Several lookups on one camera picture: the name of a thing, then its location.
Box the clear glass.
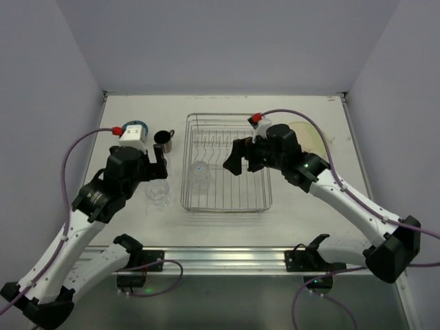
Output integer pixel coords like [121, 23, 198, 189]
[144, 181, 171, 206]
[164, 154, 172, 179]
[188, 161, 211, 194]

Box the cream plate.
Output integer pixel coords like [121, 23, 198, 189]
[288, 121, 326, 158]

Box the brown striped mug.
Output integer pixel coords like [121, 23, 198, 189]
[153, 129, 175, 153]

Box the blue patterned bowl red outside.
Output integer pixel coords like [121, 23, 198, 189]
[122, 120, 149, 136]

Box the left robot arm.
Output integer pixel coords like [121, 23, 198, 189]
[1, 144, 168, 329]

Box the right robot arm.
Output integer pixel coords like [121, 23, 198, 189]
[223, 124, 421, 283]

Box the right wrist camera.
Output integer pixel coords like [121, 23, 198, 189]
[247, 113, 272, 144]

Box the metal wire dish rack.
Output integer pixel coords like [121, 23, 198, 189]
[180, 113, 272, 213]

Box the aluminium table edge rail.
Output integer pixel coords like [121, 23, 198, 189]
[335, 92, 373, 197]

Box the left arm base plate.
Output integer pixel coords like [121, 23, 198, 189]
[138, 250, 165, 272]

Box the aluminium front mounting rail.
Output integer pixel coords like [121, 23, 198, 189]
[82, 245, 379, 276]

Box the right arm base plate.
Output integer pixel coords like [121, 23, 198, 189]
[284, 243, 347, 272]

